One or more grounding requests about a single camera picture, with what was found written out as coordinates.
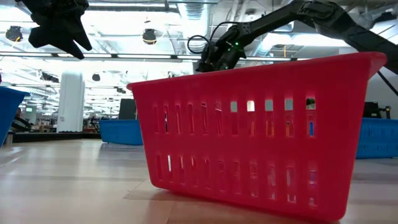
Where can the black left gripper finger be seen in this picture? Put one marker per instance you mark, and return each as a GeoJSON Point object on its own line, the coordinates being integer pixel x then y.
{"type": "Point", "coordinates": [66, 46]}
{"type": "Point", "coordinates": [82, 39]}

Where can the blue plastic slotted basket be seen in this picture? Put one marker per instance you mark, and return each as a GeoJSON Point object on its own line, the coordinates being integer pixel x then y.
{"type": "Point", "coordinates": [9, 109]}
{"type": "Point", "coordinates": [377, 138]}
{"type": "Point", "coordinates": [121, 132]}

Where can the red plastic slotted basket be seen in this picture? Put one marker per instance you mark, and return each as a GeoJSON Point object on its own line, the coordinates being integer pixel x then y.
{"type": "Point", "coordinates": [248, 140]}

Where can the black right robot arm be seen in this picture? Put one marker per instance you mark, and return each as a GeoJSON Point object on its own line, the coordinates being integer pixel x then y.
{"type": "Point", "coordinates": [342, 25]}

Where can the white round pillar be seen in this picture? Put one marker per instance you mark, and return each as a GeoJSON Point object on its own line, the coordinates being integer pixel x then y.
{"type": "Point", "coordinates": [71, 102]}

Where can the long ceiling light bar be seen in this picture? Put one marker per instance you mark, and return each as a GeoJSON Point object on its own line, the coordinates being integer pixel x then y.
{"type": "Point", "coordinates": [140, 56]}

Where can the person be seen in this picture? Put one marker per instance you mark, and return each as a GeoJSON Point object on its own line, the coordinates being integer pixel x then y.
{"type": "Point", "coordinates": [20, 121]}

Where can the black equipment stand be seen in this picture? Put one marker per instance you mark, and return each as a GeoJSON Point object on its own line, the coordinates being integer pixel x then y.
{"type": "Point", "coordinates": [373, 110]}

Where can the black ceiling-hung camera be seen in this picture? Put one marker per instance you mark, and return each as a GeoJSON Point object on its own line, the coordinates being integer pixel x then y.
{"type": "Point", "coordinates": [14, 33]}
{"type": "Point", "coordinates": [149, 36]}
{"type": "Point", "coordinates": [96, 77]}

